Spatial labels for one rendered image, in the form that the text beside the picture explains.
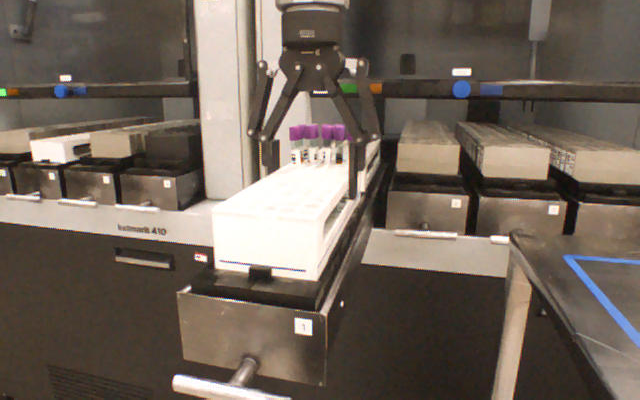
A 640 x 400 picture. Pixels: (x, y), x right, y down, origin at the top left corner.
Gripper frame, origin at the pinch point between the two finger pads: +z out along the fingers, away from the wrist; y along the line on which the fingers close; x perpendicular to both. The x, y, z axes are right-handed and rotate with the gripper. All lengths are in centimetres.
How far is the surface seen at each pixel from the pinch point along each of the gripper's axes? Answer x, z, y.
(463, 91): 23.5, -11.2, 20.4
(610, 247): -4.7, 4.4, 33.8
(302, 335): -21.9, 8.0, 4.9
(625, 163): 26, 0, 48
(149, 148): 26, 1, -44
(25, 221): 18, 19, -77
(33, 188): 18, 10, -72
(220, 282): -20.9, 4.8, -2.8
